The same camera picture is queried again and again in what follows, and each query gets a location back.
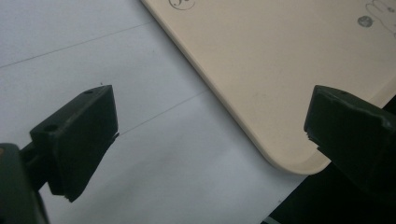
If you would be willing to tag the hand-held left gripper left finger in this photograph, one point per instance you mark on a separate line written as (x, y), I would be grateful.
(77, 140)

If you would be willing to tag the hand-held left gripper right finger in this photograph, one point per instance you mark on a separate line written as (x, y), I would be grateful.
(351, 137)

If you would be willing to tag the beige printed tray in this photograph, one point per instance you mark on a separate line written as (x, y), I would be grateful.
(280, 77)

